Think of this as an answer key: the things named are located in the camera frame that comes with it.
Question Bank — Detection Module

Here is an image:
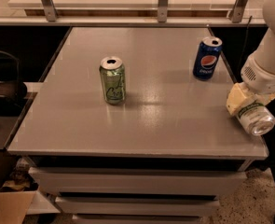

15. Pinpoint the cardboard box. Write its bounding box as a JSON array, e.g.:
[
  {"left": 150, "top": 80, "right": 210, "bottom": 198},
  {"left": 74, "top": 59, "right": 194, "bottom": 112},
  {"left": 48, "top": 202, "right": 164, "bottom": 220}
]
[{"left": 0, "top": 189, "right": 37, "bottom": 224}]

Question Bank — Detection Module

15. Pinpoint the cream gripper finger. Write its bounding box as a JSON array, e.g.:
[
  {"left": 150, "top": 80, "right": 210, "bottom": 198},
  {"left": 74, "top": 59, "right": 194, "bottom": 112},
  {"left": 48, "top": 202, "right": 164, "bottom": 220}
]
[
  {"left": 226, "top": 82, "right": 256, "bottom": 116},
  {"left": 262, "top": 92, "right": 275, "bottom": 105}
]

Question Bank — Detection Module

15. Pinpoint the metal bracket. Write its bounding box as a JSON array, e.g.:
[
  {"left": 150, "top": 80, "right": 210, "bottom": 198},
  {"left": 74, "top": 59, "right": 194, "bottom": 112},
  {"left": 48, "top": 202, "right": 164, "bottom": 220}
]
[
  {"left": 157, "top": 0, "right": 169, "bottom": 22},
  {"left": 41, "top": 0, "right": 57, "bottom": 22},
  {"left": 228, "top": 0, "right": 249, "bottom": 23}
]

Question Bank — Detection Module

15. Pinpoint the white 7up can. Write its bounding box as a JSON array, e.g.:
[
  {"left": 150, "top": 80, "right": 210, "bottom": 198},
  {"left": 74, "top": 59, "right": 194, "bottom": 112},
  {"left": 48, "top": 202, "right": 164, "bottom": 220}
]
[{"left": 237, "top": 102, "right": 275, "bottom": 136}]

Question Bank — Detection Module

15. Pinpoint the right metal bracket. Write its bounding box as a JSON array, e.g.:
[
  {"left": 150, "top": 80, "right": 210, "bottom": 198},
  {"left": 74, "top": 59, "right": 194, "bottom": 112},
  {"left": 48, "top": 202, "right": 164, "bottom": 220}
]
[{"left": 228, "top": 0, "right": 249, "bottom": 23}]

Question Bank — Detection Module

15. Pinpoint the green soda can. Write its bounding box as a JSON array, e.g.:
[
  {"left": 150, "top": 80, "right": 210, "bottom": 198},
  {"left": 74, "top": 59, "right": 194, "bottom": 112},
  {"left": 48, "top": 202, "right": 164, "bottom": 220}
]
[{"left": 99, "top": 56, "right": 126, "bottom": 105}]

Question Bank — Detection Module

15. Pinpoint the blue Pepsi can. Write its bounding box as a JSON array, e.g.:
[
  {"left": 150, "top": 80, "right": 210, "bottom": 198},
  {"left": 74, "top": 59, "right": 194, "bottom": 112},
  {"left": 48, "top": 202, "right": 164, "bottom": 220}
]
[{"left": 193, "top": 36, "right": 223, "bottom": 80}]

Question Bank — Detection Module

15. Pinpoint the black cable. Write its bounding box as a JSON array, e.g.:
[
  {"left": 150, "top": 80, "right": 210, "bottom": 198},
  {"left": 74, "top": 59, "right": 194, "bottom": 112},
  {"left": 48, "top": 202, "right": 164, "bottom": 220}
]
[{"left": 236, "top": 15, "right": 254, "bottom": 77}]

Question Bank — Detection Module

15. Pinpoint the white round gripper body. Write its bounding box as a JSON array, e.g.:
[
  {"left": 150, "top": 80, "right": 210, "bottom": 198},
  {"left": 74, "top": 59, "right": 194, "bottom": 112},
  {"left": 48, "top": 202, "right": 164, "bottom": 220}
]
[{"left": 241, "top": 55, "right": 275, "bottom": 94}]

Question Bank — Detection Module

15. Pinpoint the middle metal bracket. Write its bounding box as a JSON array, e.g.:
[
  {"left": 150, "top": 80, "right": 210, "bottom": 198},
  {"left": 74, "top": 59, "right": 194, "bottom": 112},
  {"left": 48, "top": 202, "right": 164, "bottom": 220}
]
[{"left": 157, "top": 0, "right": 169, "bottom": 22}]

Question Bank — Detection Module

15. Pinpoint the black chair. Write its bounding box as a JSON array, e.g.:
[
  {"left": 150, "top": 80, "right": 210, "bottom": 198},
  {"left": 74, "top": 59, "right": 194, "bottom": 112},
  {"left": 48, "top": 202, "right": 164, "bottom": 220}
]
[{"left": 0, "top": 50, "right": 27, "bottom": 117}]

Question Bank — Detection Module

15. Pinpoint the left metal bracket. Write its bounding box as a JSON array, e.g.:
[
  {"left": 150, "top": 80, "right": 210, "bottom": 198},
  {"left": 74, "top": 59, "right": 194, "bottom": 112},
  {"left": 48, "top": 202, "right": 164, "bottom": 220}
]
[{"left": 41, "top": 0, "right": 57, "bottom": 22}]

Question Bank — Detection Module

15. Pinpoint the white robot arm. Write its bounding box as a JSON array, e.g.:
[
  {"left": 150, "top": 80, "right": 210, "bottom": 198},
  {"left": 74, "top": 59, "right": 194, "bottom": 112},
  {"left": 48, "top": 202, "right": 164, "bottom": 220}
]
[{"left": 226, "top": 0, "right": 275, "bottom": 116}]

